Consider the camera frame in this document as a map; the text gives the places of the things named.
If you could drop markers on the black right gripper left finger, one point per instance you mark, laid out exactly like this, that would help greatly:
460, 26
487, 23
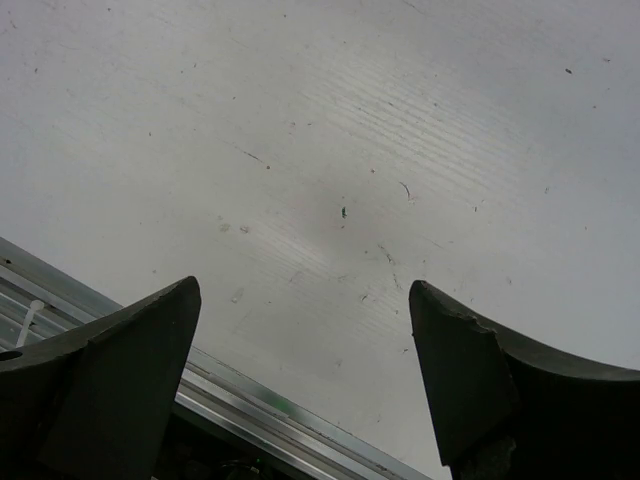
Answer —
94, 402

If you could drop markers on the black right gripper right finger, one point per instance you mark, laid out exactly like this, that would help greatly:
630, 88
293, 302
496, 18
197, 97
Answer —
505, 406

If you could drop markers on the white cable tie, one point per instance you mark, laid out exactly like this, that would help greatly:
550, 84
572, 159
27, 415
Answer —
35, 307

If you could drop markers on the aluminium frame rail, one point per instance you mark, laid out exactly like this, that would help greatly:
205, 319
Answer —
210, 391

